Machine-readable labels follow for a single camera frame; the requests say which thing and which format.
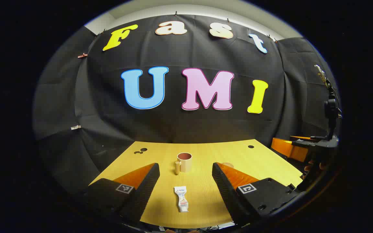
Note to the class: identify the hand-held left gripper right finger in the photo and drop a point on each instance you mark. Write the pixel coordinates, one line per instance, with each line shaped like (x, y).
(223, 187)

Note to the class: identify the white toothpaste tube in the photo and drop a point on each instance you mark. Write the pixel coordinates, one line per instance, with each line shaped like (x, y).
(182, 198)

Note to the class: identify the copper cloth clip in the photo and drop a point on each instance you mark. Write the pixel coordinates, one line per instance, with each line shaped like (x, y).
(82, 55)

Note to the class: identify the black backdrop cloth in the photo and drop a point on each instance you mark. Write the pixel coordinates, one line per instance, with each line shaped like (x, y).
(173, 126)

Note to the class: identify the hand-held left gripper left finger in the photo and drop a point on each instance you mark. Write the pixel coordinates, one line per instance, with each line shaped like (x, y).
(147, 187)

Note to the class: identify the yellow wooden desktop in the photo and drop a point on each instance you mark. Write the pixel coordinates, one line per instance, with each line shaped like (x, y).
(196, 191)

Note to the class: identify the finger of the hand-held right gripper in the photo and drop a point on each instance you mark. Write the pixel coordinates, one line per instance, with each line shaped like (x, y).
(287, 149)

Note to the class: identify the round brown coaster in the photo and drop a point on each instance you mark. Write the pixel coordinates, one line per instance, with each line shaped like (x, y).
(228, 164)

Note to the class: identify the silver cloth clip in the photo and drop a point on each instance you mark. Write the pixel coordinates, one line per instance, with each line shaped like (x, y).
(75, 127)

